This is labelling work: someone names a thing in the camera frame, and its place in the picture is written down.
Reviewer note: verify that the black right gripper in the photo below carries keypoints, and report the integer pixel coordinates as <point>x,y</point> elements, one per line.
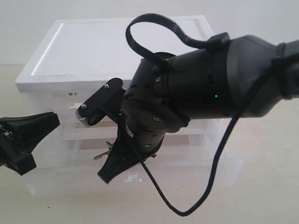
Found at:
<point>131,136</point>

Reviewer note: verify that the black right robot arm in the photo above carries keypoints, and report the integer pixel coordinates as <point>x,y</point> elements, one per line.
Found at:
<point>246,77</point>

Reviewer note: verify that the top left small drawer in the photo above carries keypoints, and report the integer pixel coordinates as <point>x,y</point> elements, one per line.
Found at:
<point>70,115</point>

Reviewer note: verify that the key bunch with blue fob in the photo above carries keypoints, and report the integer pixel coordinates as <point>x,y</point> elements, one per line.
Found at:
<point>105,151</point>

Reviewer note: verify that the white translucent drawer cabinet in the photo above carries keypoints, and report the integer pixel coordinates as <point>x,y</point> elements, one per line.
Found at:
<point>73,61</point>

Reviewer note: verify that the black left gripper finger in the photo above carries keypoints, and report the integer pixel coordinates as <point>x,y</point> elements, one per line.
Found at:
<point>19,163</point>
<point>25,133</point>

